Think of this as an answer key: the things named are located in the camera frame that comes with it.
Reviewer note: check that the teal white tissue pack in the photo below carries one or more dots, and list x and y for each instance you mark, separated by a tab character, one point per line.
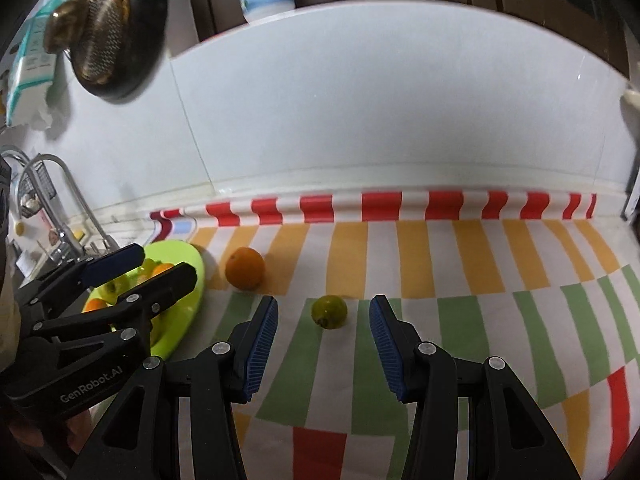
30	75

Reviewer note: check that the small brass saucepan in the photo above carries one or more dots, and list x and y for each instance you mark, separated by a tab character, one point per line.
65	22

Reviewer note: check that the orange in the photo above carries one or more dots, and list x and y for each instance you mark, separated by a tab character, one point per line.
245	268
96	305
164	270

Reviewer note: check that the black frying pan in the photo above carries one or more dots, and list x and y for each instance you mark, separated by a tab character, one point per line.
130	60

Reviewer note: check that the person's left hand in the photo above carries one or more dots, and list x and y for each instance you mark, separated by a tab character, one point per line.
77	427

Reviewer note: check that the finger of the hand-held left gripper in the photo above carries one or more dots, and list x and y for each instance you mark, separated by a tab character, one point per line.
165	285
115	262

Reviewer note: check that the green tangerine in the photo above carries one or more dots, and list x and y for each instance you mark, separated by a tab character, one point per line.
328	311
113	287

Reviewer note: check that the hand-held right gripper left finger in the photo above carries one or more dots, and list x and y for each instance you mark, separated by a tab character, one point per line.
262	345

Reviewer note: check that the green plastic plate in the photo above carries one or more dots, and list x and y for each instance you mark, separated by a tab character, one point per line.
185	310

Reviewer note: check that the thin chrome gooseneck faucet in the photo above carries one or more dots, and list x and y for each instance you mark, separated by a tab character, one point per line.
82	205

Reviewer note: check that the striped colourful tablecloth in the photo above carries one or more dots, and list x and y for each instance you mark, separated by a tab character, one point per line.
450	310

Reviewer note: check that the chrome pull-down faucet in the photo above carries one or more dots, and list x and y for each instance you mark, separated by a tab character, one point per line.
65	245

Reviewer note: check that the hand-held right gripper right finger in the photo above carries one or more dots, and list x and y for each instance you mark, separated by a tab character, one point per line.
387	347

